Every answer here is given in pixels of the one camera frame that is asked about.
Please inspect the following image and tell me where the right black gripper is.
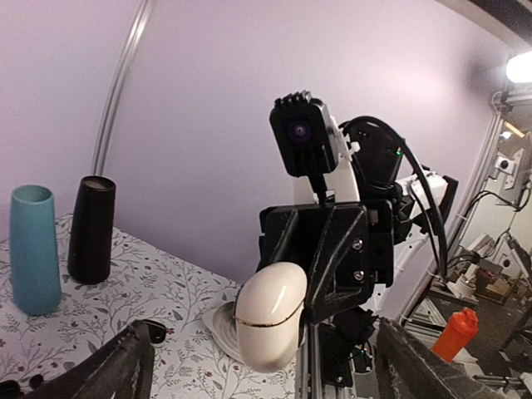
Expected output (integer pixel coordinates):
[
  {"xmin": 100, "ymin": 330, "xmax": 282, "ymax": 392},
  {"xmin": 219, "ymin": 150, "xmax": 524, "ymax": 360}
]
[{"xmin": 258, "ymin": 199, "xmax": 394, "ymax": 324}]

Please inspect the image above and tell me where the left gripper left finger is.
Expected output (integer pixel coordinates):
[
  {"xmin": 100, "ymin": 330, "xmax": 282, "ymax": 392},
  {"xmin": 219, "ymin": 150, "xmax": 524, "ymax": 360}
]
[{"xmin": 24, "ymin": 320, "xmax": 154, "ymax": 398}]

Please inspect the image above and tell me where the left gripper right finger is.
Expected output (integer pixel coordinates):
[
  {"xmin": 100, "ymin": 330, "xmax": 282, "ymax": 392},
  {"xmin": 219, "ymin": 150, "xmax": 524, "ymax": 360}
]
[{"xmin": 376, "ymin": 319, "xmax": 499, "ymax": 398}]

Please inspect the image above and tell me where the cream earbud charging case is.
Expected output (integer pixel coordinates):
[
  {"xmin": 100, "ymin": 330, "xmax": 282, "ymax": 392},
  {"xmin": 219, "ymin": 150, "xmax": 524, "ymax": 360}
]
[{"xmin": 234, "ymin": 262, "xmax": 308, "ymax": 373}]

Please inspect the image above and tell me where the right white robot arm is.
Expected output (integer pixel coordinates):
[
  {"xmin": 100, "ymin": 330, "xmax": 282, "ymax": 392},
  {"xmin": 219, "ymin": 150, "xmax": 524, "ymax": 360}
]
[{"xmin": 259, "ymin": 116, "xmax": 457, "ymax": 324}]

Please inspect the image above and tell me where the black open earbud case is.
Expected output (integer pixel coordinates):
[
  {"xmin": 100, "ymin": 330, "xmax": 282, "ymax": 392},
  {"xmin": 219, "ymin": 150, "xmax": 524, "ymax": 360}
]
[{"xmin": 143, "ymin": 319, "xmax": 167, "ymax": 344}]

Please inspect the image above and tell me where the orange bottle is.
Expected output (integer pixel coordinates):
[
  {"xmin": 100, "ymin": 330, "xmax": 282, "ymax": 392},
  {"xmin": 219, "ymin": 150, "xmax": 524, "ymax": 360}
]
[{"xmin": 431, "ymin": 308, "xmax": 479, "ymax": 362}]

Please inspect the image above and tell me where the floral patterned table mat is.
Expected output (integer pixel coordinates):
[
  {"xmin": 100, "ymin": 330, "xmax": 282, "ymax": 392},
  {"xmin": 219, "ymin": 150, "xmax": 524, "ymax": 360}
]
[{"xmin": 1, "ymin": 229, "xmax": 295, "ymax": 398}]

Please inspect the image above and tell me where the white ribbed plate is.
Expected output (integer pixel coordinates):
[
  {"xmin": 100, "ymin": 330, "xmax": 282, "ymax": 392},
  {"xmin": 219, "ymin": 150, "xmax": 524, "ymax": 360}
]
[{"xmin": 202, "ymin": 301, "xmax": 244, "ymax": 363}]

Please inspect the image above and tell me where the black vase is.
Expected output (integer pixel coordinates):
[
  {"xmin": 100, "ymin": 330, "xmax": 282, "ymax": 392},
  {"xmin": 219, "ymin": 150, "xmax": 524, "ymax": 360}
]
[{"xmin": 67, "ymin": 175, "xmax": 116, "ymax": 285}]

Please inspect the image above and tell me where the teal vase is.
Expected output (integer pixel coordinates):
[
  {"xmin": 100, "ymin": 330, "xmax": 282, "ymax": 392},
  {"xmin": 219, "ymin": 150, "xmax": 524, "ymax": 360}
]
[{"xmin": 9, "ymin": 185, "xmax": 62, "ymax": 315}]

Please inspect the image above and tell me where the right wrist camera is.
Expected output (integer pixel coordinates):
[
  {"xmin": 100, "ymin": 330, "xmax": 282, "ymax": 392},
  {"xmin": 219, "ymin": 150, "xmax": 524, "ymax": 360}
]
[{"xmin": 269, "ymin": 90, "xmax": 338, "ymax": 177}]

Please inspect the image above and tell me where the right aluminium frame post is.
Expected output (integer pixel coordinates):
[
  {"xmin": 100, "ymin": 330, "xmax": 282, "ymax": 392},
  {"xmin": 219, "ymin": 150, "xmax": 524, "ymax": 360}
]
[{"xmin": 91, "ymin": 0, "xmax": 156, "ymax": 175}]

